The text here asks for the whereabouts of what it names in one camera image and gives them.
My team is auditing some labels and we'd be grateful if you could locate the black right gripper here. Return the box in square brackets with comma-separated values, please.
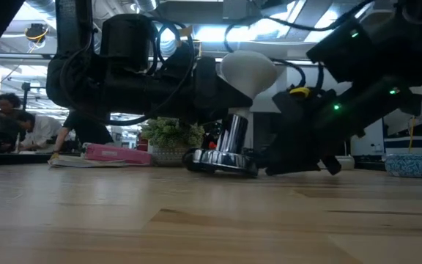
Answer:
[264, 87, 366, 177]

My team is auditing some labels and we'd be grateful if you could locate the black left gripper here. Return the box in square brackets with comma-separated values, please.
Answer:
[190, 56, 255, 125]

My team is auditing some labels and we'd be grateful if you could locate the white lightbulb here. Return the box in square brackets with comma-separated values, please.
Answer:
[220, 50, 278, 118]

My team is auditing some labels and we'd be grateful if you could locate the chrome lamp socket base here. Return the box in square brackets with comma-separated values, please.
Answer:
[182, 108, 259, 179]

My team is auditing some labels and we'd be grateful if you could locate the grey stapler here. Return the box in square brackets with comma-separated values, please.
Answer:
[335, 154, 355, 171]

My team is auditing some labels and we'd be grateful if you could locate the white board panel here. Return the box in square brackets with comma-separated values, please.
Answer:
[349, 126, 385, 157]

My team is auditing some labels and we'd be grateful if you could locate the green potted plant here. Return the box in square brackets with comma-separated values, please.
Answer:
[141, 117, 205, 168]

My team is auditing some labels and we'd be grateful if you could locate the small blue ball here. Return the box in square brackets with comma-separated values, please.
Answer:
[384, 153, 422, 179]

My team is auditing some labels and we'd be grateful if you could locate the navy white striped box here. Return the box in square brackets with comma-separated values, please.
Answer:
[383, 135, 422, 157]

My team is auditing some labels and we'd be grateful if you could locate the pink stapler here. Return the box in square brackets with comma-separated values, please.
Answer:
[81, 142, 152, 166]

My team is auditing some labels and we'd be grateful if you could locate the person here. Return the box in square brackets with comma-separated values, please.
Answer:
[51, 109, 115, 155]
[0, 92, 23, 153]
[15, 111, 64, 152]

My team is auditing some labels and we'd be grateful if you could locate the brown notebook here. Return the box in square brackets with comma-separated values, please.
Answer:
[48, 153, 127, 169]

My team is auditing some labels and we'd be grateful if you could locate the yellow cable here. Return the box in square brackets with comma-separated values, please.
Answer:
[408, 117, 416, 153]

